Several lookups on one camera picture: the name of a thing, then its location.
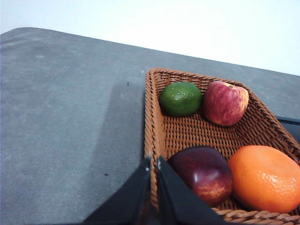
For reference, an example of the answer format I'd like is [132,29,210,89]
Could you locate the brown wicker basket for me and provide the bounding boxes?
[144,68,300,225]

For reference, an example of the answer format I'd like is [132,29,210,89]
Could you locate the green lime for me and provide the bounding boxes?
[159,82,203,117]

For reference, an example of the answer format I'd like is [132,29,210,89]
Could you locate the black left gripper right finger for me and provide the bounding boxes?
[157,156,229,225]

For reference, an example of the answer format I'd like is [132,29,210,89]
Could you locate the red yellow apple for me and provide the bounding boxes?
[203,80,249,126]

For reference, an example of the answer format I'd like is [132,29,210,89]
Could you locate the dark blue rectangular tray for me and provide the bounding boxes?
[276,116,300,145]

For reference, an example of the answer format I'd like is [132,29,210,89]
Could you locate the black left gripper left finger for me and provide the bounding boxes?
[83,157,152,225]

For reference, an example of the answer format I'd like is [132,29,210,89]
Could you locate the orange tangerine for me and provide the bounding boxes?
[229,145,300,214]

